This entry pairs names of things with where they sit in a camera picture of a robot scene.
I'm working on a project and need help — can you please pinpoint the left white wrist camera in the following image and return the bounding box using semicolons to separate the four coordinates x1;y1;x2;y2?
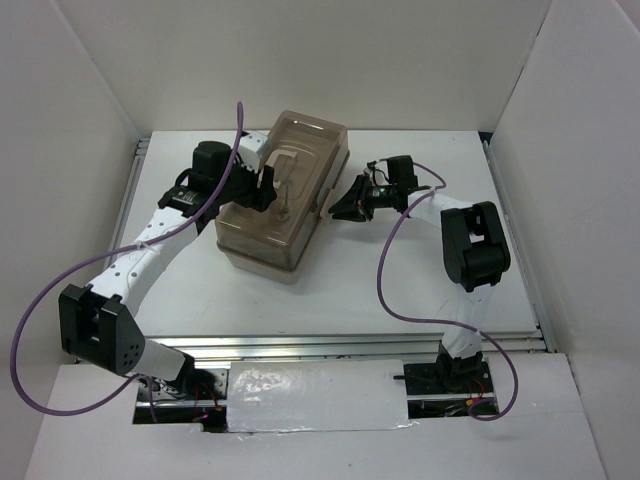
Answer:
237;131;269;173

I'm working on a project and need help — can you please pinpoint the purple cable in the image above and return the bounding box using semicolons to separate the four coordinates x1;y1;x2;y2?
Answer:
10;101;247;425
377;157;520;422

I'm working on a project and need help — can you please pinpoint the silver adjustable wrench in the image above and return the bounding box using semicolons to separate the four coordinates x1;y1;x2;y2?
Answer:
276;159;300;223

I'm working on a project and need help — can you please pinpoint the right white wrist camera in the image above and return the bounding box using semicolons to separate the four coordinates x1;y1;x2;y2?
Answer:
363;161;388;186

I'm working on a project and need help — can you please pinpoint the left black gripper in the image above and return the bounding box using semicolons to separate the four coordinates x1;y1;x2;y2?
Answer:
214;150;277;213

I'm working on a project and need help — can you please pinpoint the beige plastic toolbox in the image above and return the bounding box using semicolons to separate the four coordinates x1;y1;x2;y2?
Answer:
215;111;349;285

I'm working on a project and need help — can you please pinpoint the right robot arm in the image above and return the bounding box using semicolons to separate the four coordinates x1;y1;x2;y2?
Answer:
329;155;511;392

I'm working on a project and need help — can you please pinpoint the aluminium mounting rail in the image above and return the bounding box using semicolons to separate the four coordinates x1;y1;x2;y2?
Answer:
144;333;549;364

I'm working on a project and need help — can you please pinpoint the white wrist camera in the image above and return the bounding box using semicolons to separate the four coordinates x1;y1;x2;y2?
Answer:
363;161;388;186
237;131;269;173

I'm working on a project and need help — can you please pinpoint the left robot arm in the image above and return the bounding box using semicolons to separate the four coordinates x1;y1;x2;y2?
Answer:
59;132;276;399

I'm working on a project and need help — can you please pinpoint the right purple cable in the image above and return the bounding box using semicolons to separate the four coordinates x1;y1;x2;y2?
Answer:
377;157;520;422

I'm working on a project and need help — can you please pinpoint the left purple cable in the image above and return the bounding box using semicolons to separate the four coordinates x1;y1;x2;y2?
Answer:
10;101;247;425

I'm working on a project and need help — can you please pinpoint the silver foil tape sheet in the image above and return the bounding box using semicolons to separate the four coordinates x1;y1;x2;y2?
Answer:
226;360;409;433

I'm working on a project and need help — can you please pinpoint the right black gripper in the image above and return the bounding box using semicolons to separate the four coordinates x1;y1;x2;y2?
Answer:
329;174;397;223

